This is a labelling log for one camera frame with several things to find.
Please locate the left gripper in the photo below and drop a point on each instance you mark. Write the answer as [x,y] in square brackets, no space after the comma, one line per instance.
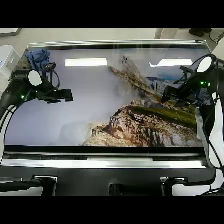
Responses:
[61,95]

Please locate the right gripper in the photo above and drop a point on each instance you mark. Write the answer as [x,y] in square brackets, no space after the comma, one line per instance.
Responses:
[170,93]

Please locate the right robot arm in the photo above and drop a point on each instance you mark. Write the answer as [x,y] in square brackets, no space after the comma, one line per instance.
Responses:
[196,83]

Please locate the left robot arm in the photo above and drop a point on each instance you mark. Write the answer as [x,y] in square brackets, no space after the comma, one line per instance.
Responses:
[20,87]

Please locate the blue garment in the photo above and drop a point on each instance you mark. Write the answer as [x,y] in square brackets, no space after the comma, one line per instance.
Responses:
[38,57]

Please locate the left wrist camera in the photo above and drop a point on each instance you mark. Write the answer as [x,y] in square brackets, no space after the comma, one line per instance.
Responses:
[50,66]

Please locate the silver frame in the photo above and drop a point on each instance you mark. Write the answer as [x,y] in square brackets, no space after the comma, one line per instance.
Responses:
[100,163]

